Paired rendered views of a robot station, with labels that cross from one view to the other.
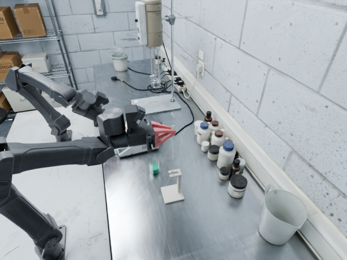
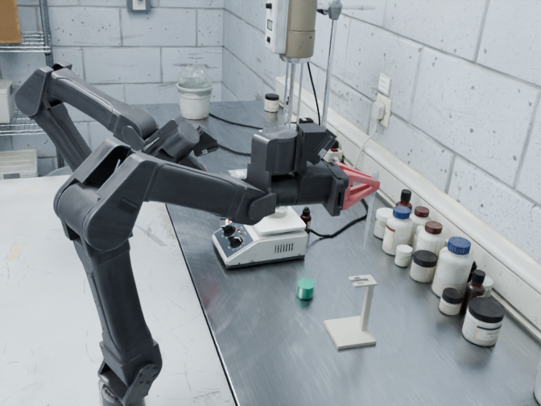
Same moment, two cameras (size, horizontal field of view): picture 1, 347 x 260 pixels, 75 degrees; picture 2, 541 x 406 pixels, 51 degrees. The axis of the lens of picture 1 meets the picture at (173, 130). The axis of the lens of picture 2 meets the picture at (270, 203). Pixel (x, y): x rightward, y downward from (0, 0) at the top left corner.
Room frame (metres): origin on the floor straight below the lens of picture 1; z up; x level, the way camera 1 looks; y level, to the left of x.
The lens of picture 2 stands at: (-0.31, 0.21, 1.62)
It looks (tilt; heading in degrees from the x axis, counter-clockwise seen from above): 26 degrees down; 358
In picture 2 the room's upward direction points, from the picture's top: 4 degrees clockwise
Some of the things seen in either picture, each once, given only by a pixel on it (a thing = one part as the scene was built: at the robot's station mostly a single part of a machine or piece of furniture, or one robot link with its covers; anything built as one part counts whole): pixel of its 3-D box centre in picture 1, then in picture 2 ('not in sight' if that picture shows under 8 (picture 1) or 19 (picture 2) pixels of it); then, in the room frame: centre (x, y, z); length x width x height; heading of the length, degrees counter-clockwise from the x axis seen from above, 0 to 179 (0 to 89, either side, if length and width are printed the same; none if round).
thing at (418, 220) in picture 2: (214, 130); (419, 226); (0.96, -0.22, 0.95); 0.06 x 0.06 x 0.10
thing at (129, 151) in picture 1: (138, 140); (263, 236); (0.89, 0.18, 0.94); 0.22 x 0.13 x 0.08; 110
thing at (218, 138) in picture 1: (217, 141); (430, 244); (0.86, -0.22, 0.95); 0.06 x 0.06 x 0.11
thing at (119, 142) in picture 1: (119, 137); (278, 186); (0.55, 0.17, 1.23); 0.07 x 0.06 x 0.07; 105
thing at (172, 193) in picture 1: (172, 183); (353, 307); (0.59, 0.00, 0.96); 0.08 x 0.08 x 0.13; 15
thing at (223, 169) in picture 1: (223, 173); (451, 301); (0.68, -0.22, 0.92); 0.04 x 0.04 x 0.04
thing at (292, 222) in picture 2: not in sight; (274, 218); (0.90, 0.15, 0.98); 0.12 x 0.12 x 0.01; 20
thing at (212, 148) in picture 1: (214, 152); (423, 266); (0.81, -0.19, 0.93); 0.05 x 0.05 x 0.06
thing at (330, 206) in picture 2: (139, 136); (313, 187); (0.56, 0.11, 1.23); 0.10 x 0.07 x 0.07; 15
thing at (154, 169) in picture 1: (154, 166); (306, 283); (0.71, 0.09, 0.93); 0.04 x 0.04 x 0.06
